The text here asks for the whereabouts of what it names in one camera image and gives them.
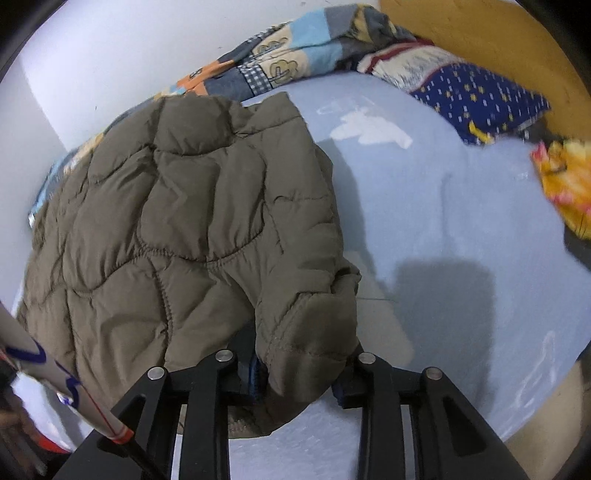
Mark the wooden headboard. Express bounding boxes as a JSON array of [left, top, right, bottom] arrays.
[[379, 0, 591, 139]]

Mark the yellow and pink plastic bag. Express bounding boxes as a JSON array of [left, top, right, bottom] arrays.
[[530, 138, 591, 241]]

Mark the white wrapped cable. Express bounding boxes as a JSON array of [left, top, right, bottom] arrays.
[[0, 300, 162, 480]]

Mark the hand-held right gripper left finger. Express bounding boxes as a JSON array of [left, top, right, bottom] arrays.
[[55, 330, 269, 480]]

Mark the navy star-print pillow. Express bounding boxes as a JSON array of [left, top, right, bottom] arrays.
[[358, 44, 552, 146]]

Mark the patchwork cartoon blanket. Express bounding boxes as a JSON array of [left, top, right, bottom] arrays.
[[28, 4, 435, 227]]

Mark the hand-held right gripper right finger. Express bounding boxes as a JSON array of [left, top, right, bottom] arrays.
[[330, 352, 532, 480]]

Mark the olive quilted puffer jacket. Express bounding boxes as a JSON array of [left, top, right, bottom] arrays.
[[16, 91, 363, 439]]

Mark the dark grey cloth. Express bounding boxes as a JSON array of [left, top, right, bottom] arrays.
[[522, 117, 573, 144]]

